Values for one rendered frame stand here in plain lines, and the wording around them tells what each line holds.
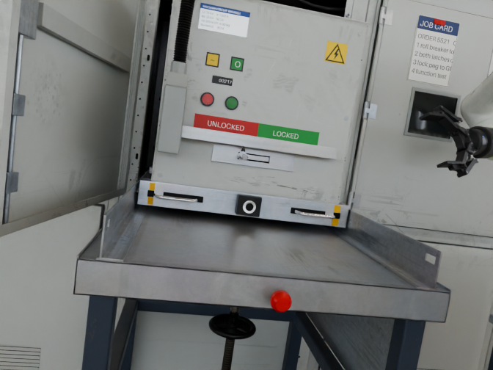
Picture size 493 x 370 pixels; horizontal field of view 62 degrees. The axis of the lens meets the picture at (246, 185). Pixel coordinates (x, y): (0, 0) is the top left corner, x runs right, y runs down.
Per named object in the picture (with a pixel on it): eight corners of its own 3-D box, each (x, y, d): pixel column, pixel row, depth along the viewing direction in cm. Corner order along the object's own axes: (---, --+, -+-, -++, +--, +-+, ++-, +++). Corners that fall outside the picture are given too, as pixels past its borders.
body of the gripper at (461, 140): (467, 161, 119) (450, 161, 113) (457, 134, 121) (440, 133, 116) (493, 150, 113) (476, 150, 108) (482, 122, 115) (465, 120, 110)
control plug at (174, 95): (179, 154, 89) (189, 73, 87) (156, 151, 88) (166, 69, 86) (179, 153, 97) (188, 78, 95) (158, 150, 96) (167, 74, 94)
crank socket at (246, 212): (260, 217, 101) (263, 197, 100) (235, 215, 100) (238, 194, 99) (257, 215, 104) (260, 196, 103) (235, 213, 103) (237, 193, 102)
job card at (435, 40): (448, 87, 136) (461, 23, 134) (407, 79, 133) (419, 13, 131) (447, 87, 136) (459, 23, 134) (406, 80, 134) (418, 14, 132)
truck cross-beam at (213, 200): (345, 227, 108) (349, 205, 107) (136, 204, 99) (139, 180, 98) (338, 224, 113) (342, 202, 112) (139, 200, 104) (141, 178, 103)
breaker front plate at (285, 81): (338, 210, 107) (370, 23, 102) (151, 187, 99) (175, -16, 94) (336, 209, 108) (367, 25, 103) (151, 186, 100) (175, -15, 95)
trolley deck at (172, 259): (445, 323, 71) (452, 290, 70) (72, 294, 61) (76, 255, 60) (319, 231, 138) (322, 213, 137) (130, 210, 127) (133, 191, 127)
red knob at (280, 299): (291, 316, 62) (294, 295, 61) (271, 314, 61) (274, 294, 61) (284, 303, 66) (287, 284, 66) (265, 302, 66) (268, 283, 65)
